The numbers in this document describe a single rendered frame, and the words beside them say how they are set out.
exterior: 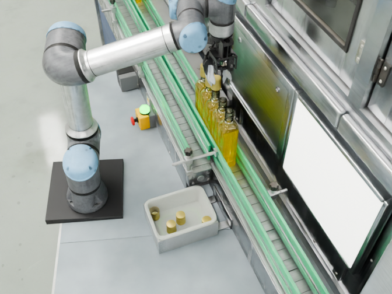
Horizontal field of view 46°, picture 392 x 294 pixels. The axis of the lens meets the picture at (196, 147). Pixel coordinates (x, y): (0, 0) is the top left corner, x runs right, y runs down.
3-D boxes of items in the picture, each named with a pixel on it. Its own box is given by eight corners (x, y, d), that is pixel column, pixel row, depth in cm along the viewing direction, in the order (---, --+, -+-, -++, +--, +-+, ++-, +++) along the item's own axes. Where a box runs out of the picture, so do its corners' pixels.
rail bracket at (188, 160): (217, 167, 171) (219, 144, 162) (174, 180, 167) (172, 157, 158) (214, 161, 173) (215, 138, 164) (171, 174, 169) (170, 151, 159)
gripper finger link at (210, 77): (209, 95, 154) (213, 72, 148) (202, 84, 158) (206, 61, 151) (217, 94, 155) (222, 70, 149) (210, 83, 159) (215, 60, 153)
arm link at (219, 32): (205, 16, 140) (230, 10, 142) (205, 29, 144) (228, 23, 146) (215, 29, 136) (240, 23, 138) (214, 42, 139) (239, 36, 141)
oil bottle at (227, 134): (235, 165, 172) (240, 123, 156) (221, 170, 171) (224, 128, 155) (229, 154, 176) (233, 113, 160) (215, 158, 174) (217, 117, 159)
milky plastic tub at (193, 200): (218, 234, 167) (219, 220, 161) (158, 254, 162) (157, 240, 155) (200, 197, 178) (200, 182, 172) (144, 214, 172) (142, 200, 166)
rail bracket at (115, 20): (119, 24, 236) (115, 0, 226) (104, 27, 234) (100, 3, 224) (116, 20, 238) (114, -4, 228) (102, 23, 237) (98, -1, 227)
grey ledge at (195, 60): (228, 116, 203) (230, 97, 195) (209, 122, 201) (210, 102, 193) (160, 7, 263) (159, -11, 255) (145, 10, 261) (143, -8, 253)
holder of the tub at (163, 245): (231, 229, 169) (233, 217, 163) (159, 254, 162) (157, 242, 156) (213, 193, 180) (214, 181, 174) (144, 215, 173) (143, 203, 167)
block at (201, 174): (212, 181, 176) (213, 169, 170) (189, 188, 173) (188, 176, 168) (209, 174, 178) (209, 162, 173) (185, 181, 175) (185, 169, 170)
